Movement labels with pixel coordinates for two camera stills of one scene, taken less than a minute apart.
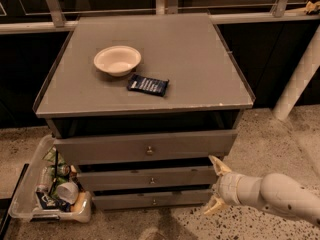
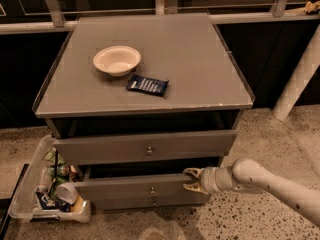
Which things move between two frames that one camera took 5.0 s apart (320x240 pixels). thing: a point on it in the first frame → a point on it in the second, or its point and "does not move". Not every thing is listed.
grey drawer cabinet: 137,151 does not move
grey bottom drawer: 146,199 does not move
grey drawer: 98,178 → 138,190
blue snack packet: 148,85 does not move
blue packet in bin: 47,201 does not move
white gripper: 227,188 → 208,180
